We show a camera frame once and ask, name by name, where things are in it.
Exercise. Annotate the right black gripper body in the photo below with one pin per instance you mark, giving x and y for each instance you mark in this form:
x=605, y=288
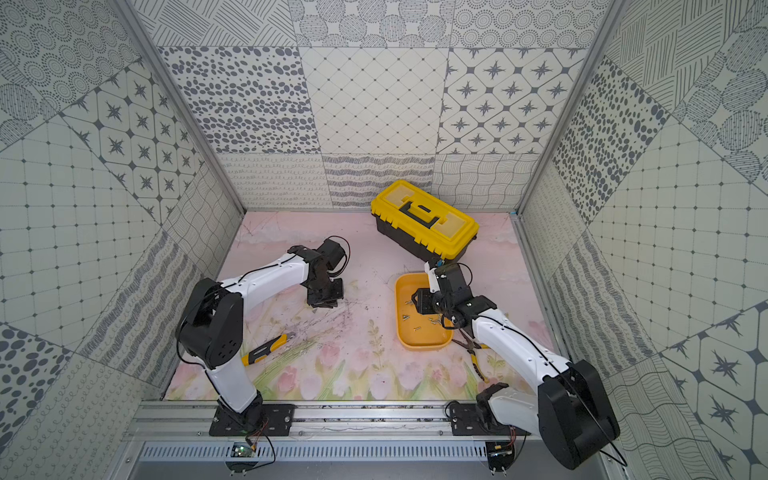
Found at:
x=434, y=303

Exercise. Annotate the yellow black utility knife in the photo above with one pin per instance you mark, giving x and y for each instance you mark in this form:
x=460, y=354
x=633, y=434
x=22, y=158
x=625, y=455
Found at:
x=266, y=349

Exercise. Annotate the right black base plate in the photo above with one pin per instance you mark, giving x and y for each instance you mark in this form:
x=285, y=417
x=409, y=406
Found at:
x=466, y=419

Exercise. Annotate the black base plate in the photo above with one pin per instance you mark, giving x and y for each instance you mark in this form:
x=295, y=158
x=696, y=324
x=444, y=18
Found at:
x=270, y=419
x=466, y=419

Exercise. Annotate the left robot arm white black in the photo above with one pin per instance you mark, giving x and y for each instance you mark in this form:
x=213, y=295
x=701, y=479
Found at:
x=211, y=326

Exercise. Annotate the aluminium mounting rail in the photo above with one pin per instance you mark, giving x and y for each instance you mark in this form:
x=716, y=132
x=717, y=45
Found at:
x=310, y=420

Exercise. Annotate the yellow handled pliers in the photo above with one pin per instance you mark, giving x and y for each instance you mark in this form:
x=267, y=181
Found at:
x=471, y=346

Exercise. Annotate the white slotted cable duct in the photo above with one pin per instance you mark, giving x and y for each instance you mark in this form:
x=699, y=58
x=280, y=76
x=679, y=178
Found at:
x=315, y=451

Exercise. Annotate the yellow black toolbox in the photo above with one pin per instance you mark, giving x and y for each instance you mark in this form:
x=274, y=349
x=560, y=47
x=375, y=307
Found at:
x=422, y=224

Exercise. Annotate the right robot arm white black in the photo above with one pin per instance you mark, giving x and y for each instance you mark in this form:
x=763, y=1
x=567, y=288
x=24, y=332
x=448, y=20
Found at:
x=569, y=409

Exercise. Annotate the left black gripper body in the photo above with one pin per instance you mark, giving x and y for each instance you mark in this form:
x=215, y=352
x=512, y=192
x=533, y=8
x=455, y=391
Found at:
x=324, y=293

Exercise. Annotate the yellow plastic storage tray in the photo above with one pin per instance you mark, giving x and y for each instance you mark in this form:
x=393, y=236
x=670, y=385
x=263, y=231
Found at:
x=417, y=332

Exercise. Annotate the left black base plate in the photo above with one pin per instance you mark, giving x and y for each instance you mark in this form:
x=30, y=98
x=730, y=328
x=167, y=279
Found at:
x=270, y=419

